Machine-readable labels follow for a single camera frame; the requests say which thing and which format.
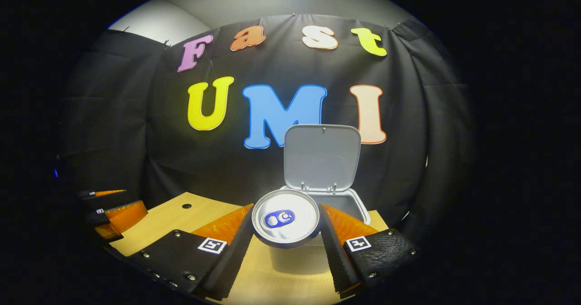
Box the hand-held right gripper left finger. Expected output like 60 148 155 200
109 204 255 301

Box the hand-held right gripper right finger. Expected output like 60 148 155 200
318 204 420 299

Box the silver pop can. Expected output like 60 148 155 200
251 188 324 250

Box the white desktop garbage bin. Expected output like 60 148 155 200
268 123 371 275

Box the wooden desktop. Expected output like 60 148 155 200
109 192 391 305

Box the black backdrop cloth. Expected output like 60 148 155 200
57 14 477 251

